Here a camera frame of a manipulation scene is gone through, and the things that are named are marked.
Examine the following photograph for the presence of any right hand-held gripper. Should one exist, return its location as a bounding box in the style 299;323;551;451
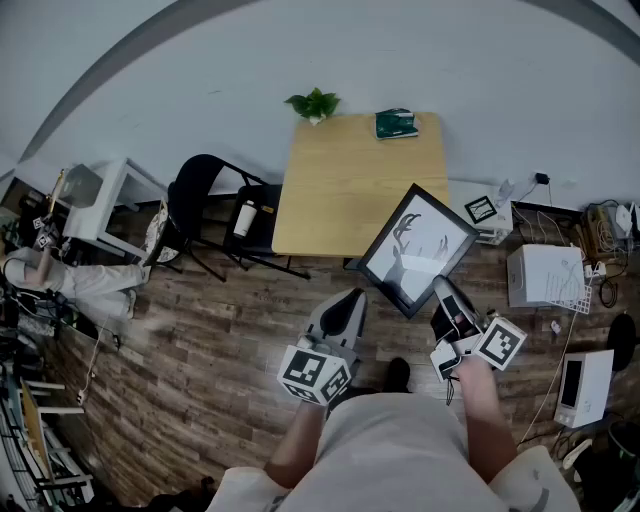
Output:
430;275;529;384

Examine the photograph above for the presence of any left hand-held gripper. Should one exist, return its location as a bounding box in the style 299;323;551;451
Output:
277;287;369;406

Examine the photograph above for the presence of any framed deer antler picture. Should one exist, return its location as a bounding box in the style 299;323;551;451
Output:
357;183;481;320

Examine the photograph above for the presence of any person's left forearm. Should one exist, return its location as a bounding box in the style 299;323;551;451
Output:
263;399;331;489

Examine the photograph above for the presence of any person's right forearm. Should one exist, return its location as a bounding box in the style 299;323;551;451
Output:
457;357;519;484

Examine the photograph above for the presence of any round light wooden table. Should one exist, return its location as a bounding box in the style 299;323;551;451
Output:
271;111;451;259

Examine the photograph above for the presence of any person's black shoe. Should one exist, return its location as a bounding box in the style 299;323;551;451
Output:
384;357;412;396

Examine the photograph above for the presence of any large white box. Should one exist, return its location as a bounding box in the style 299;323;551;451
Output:
506;243;586;309

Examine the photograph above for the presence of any white storage box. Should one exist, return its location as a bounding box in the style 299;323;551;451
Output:
449;182;515;246

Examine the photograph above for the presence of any small square framed picture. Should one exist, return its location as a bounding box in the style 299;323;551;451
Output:
463;195;499;225

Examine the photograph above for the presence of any white bottle with black cap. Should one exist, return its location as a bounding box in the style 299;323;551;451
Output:
232;199;259;239

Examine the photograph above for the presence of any person's light shirt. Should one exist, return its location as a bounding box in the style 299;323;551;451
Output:
204;392;584;512

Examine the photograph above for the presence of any white appliance with dark window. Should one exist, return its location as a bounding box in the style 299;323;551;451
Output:
553;349;615;430

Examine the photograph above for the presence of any black round object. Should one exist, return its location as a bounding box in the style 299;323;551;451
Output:
606;312;637;372

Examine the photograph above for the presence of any black folding chair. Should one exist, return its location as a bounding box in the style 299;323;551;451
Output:
167;153;312;284

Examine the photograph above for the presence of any green tissue packet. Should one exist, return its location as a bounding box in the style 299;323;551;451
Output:
374;107;420;141

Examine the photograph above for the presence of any patterned fabric bag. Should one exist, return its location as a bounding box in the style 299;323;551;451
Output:
142;199;179;266

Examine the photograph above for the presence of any green potted plant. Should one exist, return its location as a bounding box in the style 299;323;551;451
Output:
283;87;342;126

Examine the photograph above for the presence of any black waste bin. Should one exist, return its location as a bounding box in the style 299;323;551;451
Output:
607;419;640;501

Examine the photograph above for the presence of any white cabinet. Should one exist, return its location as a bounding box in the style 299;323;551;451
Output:
52;157;169;261

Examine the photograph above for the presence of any light wooden stool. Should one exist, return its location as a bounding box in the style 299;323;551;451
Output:
19;379;86;481

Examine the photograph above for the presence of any white wire grid panel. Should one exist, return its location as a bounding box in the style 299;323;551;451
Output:
547;269;594;316

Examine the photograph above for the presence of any long white cable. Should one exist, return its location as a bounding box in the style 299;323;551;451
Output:
519;309;579;445

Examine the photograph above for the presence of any cardboard box with cables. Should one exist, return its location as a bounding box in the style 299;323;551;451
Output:
579;201;640;261

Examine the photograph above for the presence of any white charger cable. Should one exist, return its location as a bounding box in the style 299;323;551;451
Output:
76;319;109;404

